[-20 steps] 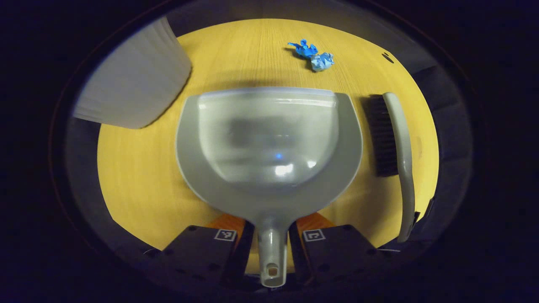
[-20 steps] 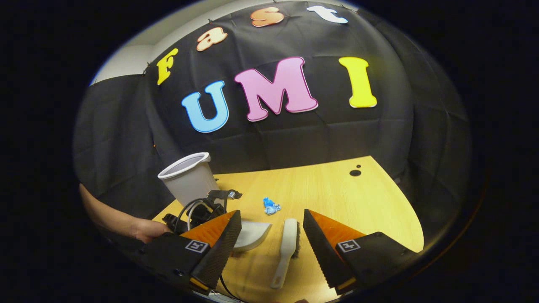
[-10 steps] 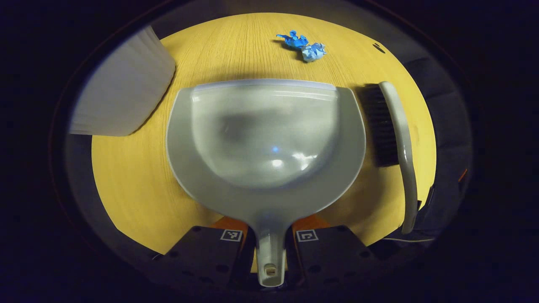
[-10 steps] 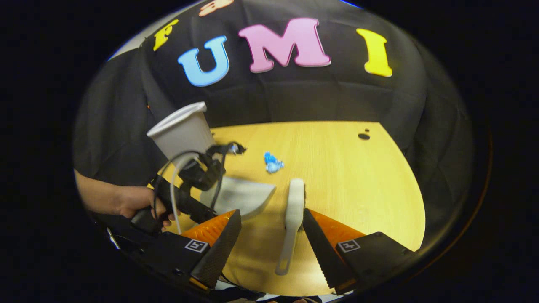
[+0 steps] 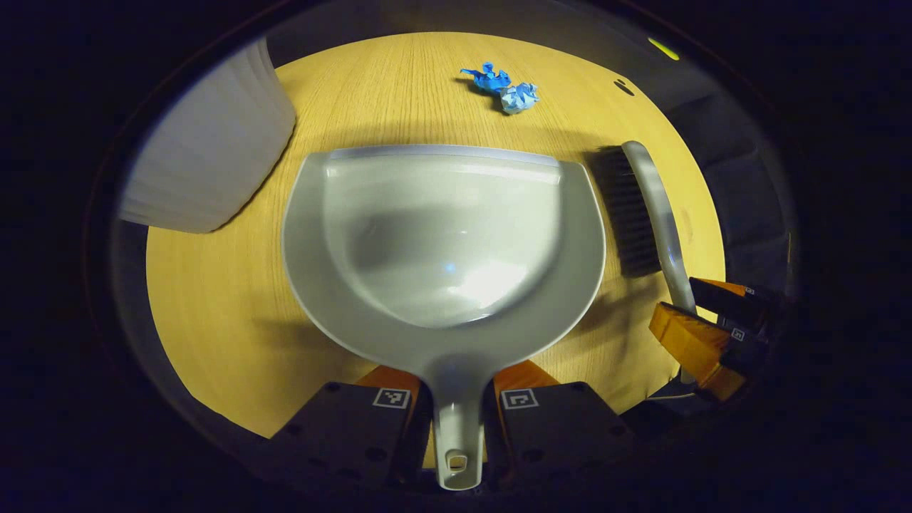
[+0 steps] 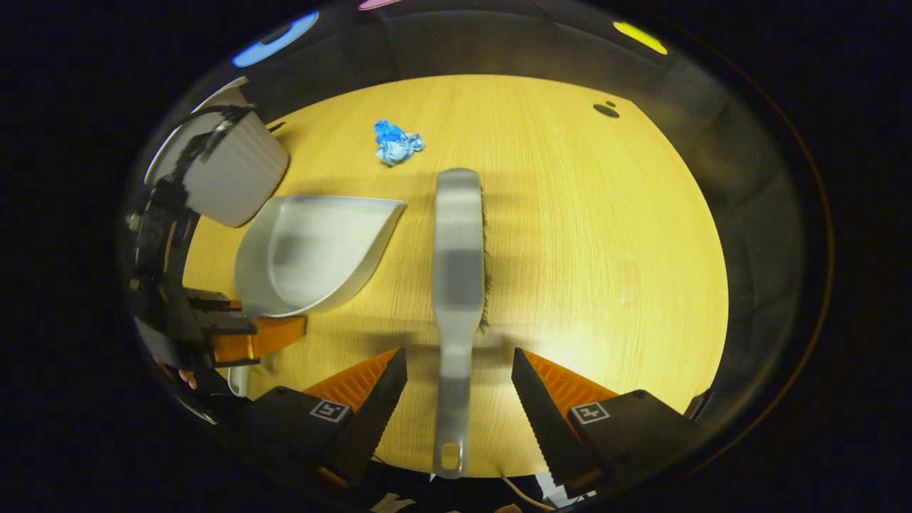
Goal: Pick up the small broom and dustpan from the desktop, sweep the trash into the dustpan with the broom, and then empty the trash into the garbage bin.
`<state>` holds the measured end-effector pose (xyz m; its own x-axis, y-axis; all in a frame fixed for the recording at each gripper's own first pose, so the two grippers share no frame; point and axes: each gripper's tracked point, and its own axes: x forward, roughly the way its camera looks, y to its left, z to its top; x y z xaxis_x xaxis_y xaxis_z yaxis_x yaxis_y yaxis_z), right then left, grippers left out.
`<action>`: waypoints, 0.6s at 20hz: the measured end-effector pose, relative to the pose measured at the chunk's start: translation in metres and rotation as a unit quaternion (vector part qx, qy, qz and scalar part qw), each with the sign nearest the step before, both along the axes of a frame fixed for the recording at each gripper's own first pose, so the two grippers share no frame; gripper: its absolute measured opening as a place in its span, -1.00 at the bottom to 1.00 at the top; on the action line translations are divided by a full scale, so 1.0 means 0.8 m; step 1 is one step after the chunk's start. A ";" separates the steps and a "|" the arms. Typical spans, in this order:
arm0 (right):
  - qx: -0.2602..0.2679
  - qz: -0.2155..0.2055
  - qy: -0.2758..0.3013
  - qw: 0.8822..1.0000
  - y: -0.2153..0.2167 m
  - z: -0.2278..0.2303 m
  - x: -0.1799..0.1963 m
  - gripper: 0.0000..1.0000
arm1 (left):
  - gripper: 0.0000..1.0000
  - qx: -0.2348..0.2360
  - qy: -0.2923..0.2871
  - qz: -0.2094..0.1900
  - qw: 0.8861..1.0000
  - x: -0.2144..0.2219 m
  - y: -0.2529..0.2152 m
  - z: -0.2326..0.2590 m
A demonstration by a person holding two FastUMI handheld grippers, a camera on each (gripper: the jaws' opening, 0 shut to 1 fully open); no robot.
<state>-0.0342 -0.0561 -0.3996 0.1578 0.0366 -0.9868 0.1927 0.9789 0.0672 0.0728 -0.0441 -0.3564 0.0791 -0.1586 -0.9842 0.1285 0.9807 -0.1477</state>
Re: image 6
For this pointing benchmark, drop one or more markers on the blue paper trash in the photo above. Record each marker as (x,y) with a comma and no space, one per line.
(395,144)

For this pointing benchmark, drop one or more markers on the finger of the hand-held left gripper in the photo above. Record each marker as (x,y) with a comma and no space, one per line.
(263,338)

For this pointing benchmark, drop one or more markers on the grey garbage bin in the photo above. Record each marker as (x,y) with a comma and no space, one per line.
(228,171)

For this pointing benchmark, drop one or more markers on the grey dustpan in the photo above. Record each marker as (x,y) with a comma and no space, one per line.
(313,249)

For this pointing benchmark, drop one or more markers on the wooden desktop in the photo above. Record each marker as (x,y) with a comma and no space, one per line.
(605,249)

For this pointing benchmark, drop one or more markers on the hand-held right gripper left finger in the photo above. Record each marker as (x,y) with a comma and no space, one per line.
(377,420)

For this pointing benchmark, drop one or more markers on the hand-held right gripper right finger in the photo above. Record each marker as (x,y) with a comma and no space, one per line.
(541,420)

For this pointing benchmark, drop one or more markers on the small grey broom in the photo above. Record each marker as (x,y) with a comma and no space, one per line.
(459,285)

